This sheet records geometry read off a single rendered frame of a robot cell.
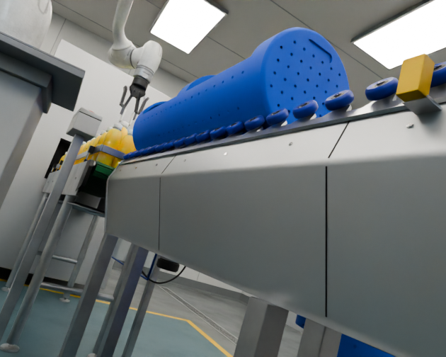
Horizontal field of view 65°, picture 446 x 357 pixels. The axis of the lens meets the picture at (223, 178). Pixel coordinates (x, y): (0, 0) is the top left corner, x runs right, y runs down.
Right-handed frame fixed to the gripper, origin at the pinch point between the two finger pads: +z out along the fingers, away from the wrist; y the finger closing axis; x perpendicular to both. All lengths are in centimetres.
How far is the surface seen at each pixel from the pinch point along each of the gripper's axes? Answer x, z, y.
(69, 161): 0.0, 29.9, -16.1
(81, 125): -8.0, 14.2, -18.3
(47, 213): 0, 54, -17
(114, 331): -27, 89, 20
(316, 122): -129, 25, 3
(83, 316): -28, 85, 6
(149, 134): -43.9, 15.1, 1.4
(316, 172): -133, 34, 1
